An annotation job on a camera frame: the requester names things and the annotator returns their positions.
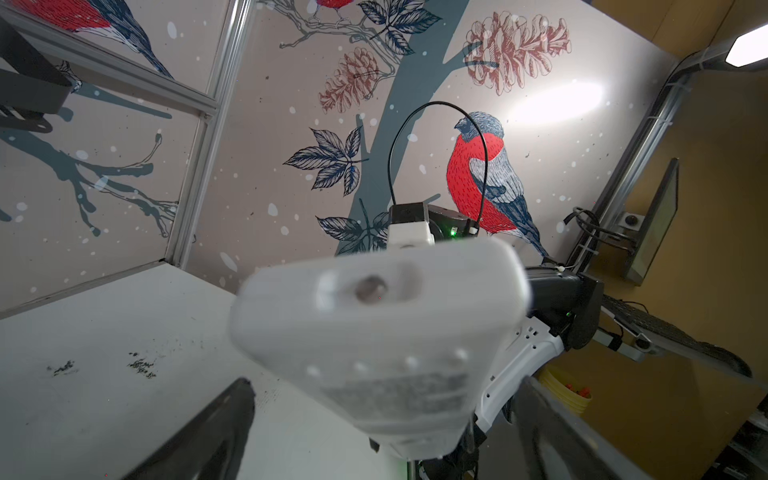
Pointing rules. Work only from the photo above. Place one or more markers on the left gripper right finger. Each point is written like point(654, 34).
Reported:
point(557, 444)

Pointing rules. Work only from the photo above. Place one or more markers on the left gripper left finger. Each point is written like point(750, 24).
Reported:
point(211, 445)

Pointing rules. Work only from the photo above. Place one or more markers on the white remote control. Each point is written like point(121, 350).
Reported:
point(399, 343)

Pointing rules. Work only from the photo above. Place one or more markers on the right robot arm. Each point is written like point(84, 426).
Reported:
point(564, 315)

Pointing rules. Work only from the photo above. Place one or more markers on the yellow bowl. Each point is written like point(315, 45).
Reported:
point(572, 393)

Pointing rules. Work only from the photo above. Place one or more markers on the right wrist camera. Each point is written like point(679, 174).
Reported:
point(409, 226)

